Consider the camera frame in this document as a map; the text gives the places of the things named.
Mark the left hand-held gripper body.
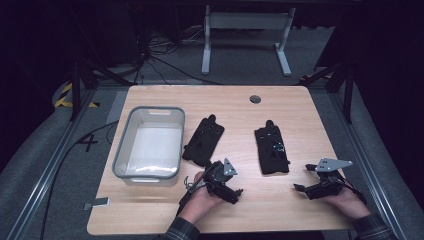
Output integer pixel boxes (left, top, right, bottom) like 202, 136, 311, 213
203, 158, 239, 194

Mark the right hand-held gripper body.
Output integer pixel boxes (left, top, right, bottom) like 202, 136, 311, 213
304, 157, 354, 201

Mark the black glove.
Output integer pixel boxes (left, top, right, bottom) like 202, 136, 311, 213
254, 119, 291, 176
181, 114, 225, 168

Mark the white plastic bin grey rim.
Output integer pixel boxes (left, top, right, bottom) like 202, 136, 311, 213
112, 105, 186, 187

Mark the person's right hand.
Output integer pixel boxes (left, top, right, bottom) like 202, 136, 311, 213
323, 188, 372, 221

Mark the person's left hand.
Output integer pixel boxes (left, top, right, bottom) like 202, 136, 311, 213
185, 171, 224, 224

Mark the black metal stand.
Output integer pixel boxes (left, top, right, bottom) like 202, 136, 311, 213
69, 59, 135, 122
299, 62, 355, 125

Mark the yellow black hazard tape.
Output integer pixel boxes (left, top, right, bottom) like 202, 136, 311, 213
54, 82, 101, 109

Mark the left hand-held gripper black cable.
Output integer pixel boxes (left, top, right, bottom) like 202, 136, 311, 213
176, 165, 215, 215

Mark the hand-held gripper black cable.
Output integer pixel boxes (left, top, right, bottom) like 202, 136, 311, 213
339, 175, 368, 205
176, 165, 215, 215

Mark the right hand-held gripper black cable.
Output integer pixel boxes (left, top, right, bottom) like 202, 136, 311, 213
339, 175, 368, 205

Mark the small grey metal bracket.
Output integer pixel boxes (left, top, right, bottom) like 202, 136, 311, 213
82, 197, 111, 211

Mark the tangle of black cables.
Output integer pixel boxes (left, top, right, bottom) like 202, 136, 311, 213
132, 25, 222, 86

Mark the white metal desk frame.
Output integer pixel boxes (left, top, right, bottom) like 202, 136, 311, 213
201, 4, 297, 77

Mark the black floor cable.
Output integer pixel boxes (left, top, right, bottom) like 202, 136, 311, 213
39, 119, 120, 240

